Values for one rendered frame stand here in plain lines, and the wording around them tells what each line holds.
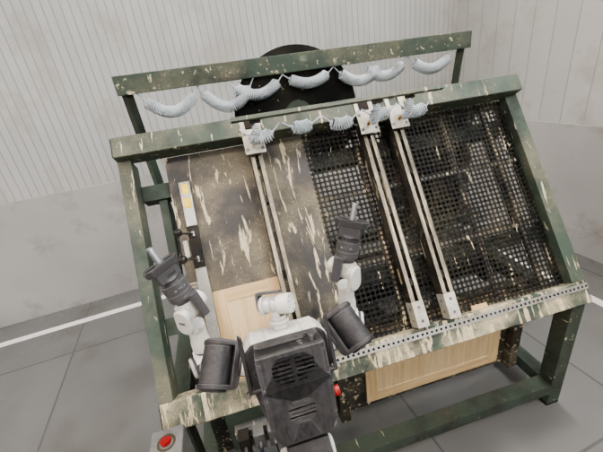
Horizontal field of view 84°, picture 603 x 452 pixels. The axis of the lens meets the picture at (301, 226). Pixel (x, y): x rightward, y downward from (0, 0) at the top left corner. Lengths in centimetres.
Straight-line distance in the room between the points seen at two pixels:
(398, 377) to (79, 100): 359
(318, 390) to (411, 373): 131
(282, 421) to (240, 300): 70
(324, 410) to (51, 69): 365
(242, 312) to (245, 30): 307
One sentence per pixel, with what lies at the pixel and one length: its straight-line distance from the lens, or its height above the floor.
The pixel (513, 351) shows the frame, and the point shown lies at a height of 34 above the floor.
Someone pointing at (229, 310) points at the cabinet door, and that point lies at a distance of 163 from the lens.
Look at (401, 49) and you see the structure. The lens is 246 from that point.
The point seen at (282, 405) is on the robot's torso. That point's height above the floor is 128.
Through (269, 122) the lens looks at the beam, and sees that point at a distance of 174.
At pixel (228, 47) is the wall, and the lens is 397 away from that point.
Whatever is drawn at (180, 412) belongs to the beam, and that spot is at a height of 86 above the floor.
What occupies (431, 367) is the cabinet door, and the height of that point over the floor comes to 38.
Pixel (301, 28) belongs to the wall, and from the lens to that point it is 420.
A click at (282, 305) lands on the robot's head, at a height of 143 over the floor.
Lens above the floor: 211
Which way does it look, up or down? 25 degrees down
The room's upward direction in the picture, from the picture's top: 8 degrees counter-clockwise
